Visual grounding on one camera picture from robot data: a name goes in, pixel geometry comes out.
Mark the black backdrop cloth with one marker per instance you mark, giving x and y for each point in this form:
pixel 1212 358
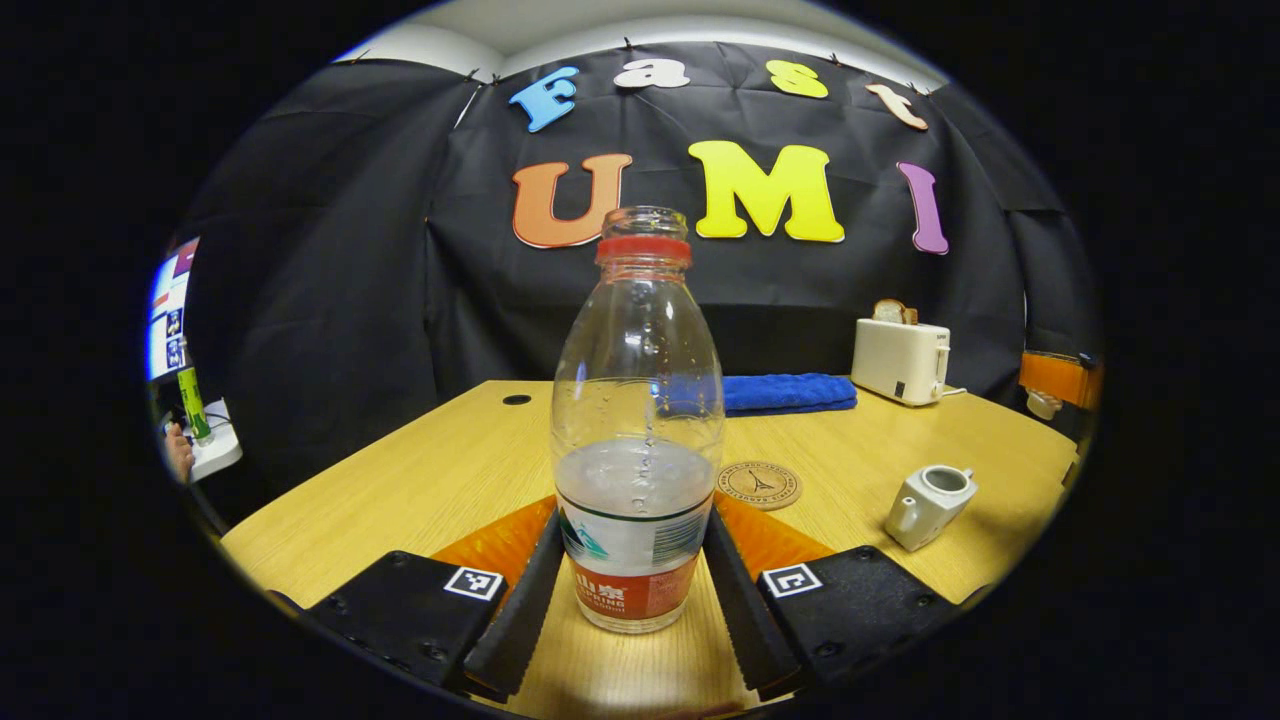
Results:
pixel 350 250

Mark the white ceramic teacup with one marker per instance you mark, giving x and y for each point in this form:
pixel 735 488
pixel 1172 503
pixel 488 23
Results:
pixel 920 510

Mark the white toaster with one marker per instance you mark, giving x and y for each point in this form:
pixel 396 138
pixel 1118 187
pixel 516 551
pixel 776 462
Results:
pixel 900 360

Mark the bread slice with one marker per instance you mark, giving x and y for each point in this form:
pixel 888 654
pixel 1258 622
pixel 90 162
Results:
pixel 893 312

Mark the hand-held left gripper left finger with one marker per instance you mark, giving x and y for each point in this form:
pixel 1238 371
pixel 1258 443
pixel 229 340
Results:
pixel 520 610

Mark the computer monitor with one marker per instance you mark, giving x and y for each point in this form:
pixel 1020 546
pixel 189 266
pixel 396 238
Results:
pixel 170 310

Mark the round cork coaster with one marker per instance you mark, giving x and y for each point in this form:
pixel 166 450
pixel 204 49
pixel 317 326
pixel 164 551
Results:
pixel 760 486

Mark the clear plastic water bottle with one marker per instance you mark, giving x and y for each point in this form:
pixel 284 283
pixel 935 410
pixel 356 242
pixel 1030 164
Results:
pixel 635 400

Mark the blue folded towel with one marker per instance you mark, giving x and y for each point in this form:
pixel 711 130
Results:
pixel 790 393

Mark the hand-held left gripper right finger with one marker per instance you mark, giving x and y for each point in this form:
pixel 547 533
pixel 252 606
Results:
pixel 745 620

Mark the white side table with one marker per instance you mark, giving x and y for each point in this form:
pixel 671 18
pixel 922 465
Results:
pixel 220 450

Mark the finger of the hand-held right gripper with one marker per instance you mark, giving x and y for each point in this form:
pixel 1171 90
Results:
pixel 1060 378

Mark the green bottle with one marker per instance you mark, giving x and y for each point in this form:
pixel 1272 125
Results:
pixel 193 405

